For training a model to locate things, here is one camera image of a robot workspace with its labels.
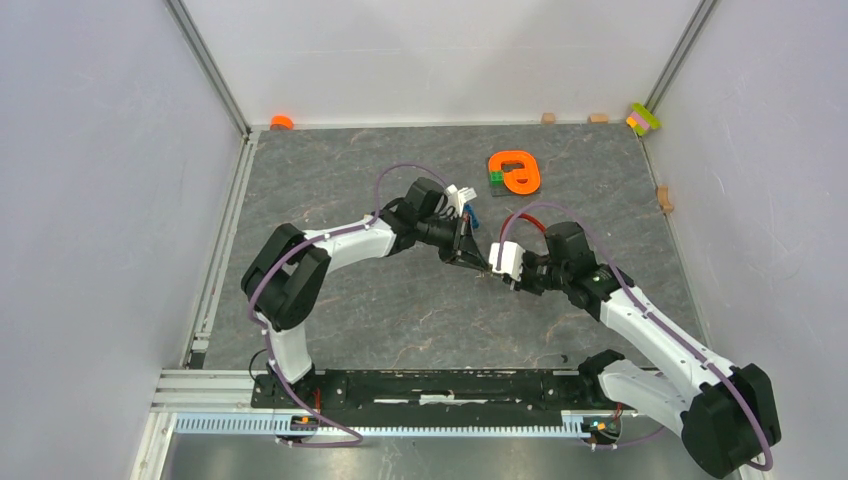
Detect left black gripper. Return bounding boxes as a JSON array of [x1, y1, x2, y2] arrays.
[[417, 213, 488, 273]]

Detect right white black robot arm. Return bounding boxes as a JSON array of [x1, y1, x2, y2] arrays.
[[490, 222, 782, 479]]

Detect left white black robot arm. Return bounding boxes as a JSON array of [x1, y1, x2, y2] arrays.
[[240, 177, 489, 408]]

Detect grey blue brick stack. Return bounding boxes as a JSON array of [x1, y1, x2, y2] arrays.
[[464, 204, 480, 229]]

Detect orange track on grey plate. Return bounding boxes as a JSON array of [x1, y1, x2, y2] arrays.
[[487, 150, 542, 197]]

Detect curved wooden piece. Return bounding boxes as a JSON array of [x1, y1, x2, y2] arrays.
[[656, 185, 675, 215]]

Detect green pink yellow brick stack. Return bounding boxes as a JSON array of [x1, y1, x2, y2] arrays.
[[625, 103, 662, 137]]

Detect orange round cap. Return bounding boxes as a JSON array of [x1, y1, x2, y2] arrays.
[[269, 115, 294, 130]]

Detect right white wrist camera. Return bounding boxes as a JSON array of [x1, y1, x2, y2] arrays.
[[488, 241, 526, 291]]

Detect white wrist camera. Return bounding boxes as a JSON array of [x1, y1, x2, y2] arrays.
[[444, 184, 477, 215], [488, 241, 526, 291]]

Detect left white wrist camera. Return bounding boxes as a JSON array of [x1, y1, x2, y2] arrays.
[[444, 184, 477, 215]]

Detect light blue toothed cable duct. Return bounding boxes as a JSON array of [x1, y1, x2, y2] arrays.
[[174, 413, 590, 439]]

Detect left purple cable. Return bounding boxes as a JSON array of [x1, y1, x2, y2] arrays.
[[246, 162, 458, 450]]

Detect purple cable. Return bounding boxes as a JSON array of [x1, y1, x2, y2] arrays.
[[494, 201, 775, 473], [246, 162, 458, 450]]

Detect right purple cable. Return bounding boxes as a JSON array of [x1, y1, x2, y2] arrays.
[[494, 201, 775, 473]]

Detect aluminium frame rails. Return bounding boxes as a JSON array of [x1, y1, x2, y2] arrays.
[[129, 0, 263, 480]]

